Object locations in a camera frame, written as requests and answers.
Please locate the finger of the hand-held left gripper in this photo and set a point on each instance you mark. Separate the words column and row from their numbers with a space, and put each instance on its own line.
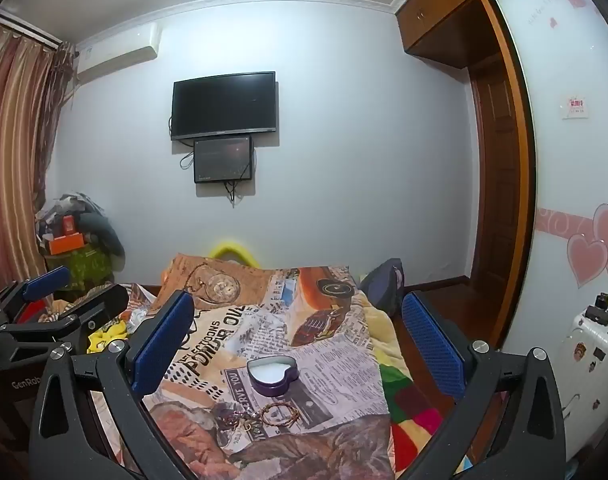
column 101, row 302
column 46, row 281

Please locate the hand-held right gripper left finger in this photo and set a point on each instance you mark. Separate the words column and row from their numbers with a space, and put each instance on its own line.
column 161, row 345

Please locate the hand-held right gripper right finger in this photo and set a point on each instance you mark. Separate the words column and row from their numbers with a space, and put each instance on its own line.
column 431, row 345

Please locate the purple heart-shaped jewelry box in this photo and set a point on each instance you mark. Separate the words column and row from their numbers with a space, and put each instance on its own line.
column 274, row 377

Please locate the yellow cloth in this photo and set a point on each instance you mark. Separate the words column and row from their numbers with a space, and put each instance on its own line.
column 106, row 337

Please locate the orange box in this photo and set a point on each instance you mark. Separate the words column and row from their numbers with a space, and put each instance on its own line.
column 66, row 244

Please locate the pile of clutter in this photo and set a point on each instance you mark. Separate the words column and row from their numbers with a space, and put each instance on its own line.
column 78, row 230

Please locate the multicoloured fleece blanket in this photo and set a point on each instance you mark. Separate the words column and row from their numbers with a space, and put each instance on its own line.
column 409, row 410

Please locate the dark backpack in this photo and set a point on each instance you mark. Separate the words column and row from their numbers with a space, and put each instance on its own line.
column 386, row 285

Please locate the striped brown curtain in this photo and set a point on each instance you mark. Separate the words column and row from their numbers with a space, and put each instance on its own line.
column 13, row 160

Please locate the newspaper-print blanket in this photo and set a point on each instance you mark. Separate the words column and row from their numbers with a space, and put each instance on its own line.
column 284, row 310

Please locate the brown wooden door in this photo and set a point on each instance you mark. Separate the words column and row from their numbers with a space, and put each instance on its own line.
column 496, row 200

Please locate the white suitcase with stickers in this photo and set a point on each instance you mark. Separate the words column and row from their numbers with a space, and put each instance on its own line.
column 591, row 385

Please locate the white heart-print wardrobe door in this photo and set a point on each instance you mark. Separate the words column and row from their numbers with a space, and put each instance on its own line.
column 574, row 170

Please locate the white air conditioner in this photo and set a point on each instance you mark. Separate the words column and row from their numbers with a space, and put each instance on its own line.
column 116, row 52

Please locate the wooden overhead cabinet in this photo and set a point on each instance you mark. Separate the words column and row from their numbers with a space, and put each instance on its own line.
column 434, row 15

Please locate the small black camera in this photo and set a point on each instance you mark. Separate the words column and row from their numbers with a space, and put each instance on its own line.
column 598, row 310

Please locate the small black wall monitor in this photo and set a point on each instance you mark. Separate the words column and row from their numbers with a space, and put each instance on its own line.
column 222, row 159

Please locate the black wall television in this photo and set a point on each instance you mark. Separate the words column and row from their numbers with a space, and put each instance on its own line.
column 222, row 105

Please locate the red and white wall sticker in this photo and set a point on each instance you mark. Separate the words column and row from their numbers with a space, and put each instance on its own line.
column 575, row 106

